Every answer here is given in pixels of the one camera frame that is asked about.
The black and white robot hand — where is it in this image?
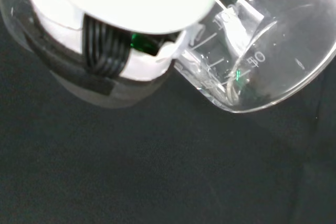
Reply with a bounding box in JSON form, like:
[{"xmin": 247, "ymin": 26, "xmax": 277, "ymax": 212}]
[{"xmin": 22, "ymin": 0, "xmax": 255, "ymax": 109}]

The clear glass beaker with spout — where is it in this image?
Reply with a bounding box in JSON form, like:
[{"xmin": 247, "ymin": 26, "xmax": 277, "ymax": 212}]
[{"xmin": 0, "ymin": 0, "xmax": 40, "ymax": 51}]

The black bench cloth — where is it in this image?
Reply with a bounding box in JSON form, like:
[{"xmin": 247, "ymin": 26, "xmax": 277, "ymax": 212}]
[{"xmin": 0, "ymin": 19, "xmax": 336, "ymax": 224}]

